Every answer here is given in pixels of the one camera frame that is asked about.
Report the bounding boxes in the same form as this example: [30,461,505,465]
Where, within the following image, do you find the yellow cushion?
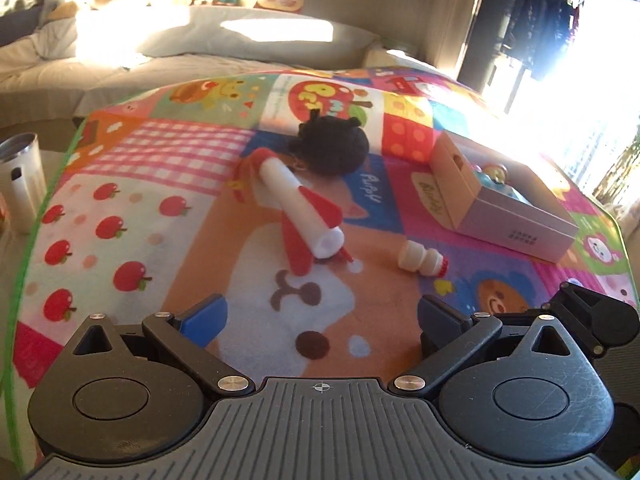
[46,0,82,22]

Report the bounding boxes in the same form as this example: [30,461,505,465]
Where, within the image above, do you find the blue face mask packet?
[474,170,532,206]

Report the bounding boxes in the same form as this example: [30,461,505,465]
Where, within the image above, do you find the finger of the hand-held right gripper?
[542,282,609,357]

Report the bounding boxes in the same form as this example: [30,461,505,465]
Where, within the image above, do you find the black plush toy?
[288,109,371,177]

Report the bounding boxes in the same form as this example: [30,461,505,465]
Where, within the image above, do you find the pink cardboard box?
[429,131,581,264]

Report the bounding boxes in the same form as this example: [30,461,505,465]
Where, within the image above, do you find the white red toy rocket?
[229,147,361,277]

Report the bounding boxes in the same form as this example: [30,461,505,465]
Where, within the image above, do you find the small white bottle red cap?
[397,240,450,279]

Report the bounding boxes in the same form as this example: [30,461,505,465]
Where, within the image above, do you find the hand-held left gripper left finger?
[72,294,254,396]

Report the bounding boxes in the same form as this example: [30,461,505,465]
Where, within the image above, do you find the colourful cartoon play mat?
[0,67,640,480]

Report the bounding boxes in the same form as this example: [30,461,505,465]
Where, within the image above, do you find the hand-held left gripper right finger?
[392,294,571,401]

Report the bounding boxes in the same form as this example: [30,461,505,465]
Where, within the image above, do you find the beige bedding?
[0,20,386,131]

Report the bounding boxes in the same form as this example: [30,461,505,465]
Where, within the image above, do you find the dark hanging clothes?
[500,0,581,83]

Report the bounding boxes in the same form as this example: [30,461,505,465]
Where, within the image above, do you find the grey long pillow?
[135,4,383,69]

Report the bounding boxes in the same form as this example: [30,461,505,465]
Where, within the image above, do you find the silver tumbler cup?
[0,132,49,235]

